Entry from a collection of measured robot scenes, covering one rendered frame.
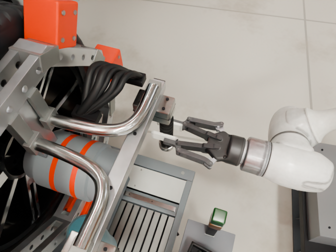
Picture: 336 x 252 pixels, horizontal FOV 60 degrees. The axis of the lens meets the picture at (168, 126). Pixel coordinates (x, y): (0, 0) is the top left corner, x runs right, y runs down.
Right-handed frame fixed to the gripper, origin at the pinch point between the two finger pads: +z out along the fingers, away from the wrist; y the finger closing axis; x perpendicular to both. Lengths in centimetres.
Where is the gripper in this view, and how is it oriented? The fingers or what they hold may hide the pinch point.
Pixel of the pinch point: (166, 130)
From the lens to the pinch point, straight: 76.8
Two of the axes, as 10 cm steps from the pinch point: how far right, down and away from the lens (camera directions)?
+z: -9.5, -2.7, 1.6
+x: 0.0, -5.2, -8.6
